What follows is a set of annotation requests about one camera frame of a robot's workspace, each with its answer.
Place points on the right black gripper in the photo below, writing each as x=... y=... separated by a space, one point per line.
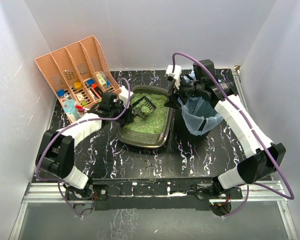
x=176 y=93

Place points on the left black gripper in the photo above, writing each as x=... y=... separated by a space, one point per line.
x=126 y=116

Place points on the black slotted litter scoop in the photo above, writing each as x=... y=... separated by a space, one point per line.
x=140 y=102

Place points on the green litter clumps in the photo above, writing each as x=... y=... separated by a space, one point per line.
x=144 y=109

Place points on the black trash bin blue bag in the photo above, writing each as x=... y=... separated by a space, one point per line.
x=199 y=116

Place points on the dark green litter box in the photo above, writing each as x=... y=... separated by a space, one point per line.
x=151 y=132

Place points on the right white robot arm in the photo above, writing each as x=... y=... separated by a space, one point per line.
x=262 y=156

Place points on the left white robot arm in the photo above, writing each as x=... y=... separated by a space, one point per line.
x=56 y=150

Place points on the orange black highlighter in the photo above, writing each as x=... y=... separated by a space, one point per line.
x=97 y=89

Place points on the red cap marker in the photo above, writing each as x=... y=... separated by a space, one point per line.
x=79 y=108

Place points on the green white eraser pack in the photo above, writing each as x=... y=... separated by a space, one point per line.
x=103 y=80

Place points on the light blue correction tape pack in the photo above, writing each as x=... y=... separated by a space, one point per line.
x=71 y=111

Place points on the yellow pencil sharpener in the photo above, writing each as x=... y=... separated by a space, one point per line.
x=77 y=86

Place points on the peach plastic file organizer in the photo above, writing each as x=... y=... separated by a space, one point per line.
x=77 y=62

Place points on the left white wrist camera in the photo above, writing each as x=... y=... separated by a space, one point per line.
x=123 y=95

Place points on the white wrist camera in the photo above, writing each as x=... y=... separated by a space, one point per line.
x=173 y=73
x=123 y=95

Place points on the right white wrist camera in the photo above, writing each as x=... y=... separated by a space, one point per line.
x=173 y=73

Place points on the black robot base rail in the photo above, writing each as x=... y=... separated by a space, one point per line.
x=198 y=193

